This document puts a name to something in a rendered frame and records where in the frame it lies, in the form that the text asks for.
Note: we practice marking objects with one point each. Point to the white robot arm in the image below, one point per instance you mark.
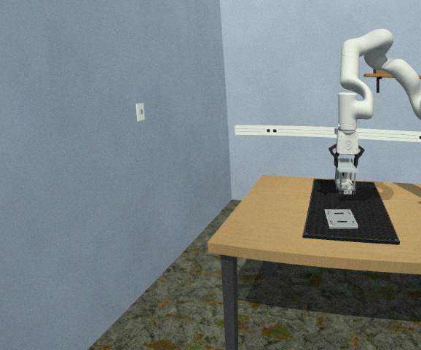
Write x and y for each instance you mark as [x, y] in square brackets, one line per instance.
[374, 46]

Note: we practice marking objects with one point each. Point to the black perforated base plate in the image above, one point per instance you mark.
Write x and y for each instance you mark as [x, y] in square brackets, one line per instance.
[367, 207]

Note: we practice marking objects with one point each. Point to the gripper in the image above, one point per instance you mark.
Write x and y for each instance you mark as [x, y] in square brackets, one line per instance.
[346, 144]

